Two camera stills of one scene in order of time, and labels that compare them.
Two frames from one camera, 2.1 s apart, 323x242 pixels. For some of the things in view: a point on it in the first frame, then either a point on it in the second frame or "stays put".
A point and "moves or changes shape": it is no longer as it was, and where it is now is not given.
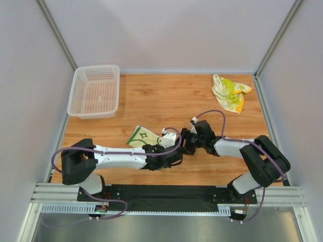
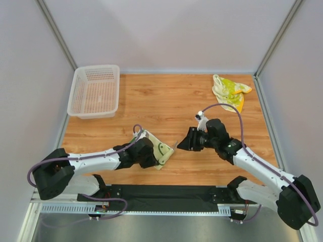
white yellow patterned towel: [229, 95] stays put
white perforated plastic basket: [95, 92] stays put
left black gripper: [175, 156] → [153, 161]
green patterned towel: [141, 136] moves or changes shape
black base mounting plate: [167, 198] stays put
